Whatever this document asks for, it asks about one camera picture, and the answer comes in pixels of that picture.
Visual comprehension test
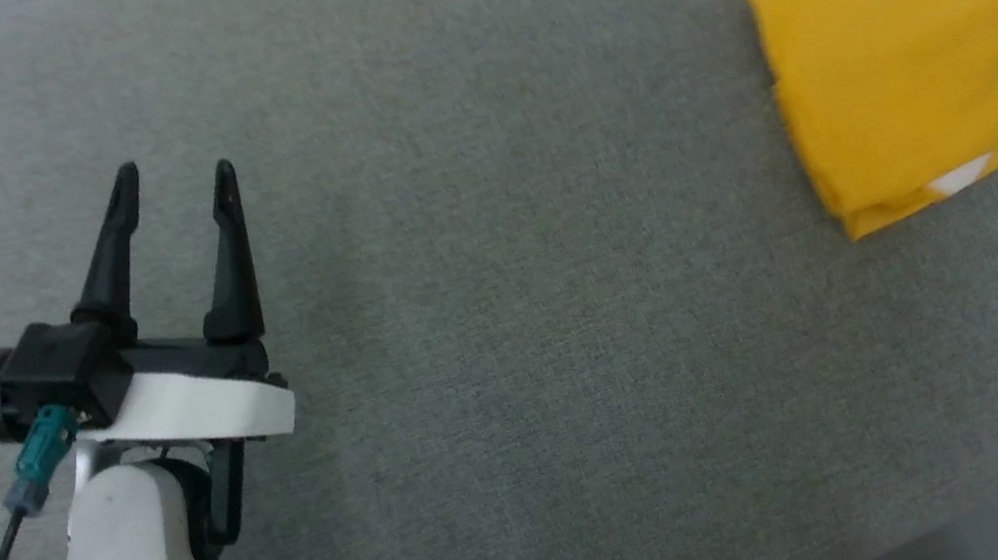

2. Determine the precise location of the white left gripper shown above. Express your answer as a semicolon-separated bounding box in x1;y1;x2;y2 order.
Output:
46;141;319;560

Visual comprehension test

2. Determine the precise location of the grey fabric sofa seat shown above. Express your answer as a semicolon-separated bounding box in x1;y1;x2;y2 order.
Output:
0;0;998;560

